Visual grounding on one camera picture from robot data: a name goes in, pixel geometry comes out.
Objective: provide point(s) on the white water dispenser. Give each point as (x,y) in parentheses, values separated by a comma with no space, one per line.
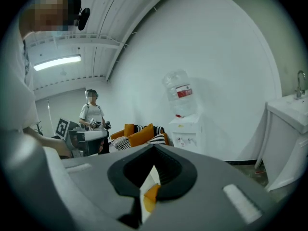
(186,133)

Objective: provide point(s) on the black white patterned pillow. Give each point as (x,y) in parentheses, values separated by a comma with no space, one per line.
(156,139)

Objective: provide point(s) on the orange couch cushion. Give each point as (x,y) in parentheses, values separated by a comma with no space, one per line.
(140,136)
(128,130)

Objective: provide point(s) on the black head-worn camera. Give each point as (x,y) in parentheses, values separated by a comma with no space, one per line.
(84,18)

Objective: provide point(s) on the clear water bottle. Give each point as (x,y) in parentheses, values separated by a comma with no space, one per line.
(180,93)

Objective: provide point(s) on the chrome faucet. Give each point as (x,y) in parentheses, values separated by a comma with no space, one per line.
(299,85)

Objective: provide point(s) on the person's head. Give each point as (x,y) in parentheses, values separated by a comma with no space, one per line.
(48,13)

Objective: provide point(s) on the ceiling light tube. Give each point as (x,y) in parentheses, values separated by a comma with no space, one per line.
(57,62)

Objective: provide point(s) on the white round chair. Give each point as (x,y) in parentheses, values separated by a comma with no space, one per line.
(150,177)

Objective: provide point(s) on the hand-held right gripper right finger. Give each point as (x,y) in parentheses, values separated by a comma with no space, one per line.
(204,201)

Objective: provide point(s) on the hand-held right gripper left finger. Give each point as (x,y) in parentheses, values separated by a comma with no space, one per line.
(96,189)

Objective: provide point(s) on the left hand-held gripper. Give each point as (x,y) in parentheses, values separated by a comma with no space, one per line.
(62,129)

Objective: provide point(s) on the white sink cabinet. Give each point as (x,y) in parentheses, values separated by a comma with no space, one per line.
(284,138)

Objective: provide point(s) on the person's left forearm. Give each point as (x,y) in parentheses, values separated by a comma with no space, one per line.
(53,142)

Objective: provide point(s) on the small yellow-orange cushion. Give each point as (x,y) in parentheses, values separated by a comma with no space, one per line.
(152,194)

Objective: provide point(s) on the person's white shirt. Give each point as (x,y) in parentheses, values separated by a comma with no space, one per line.
(14,93)

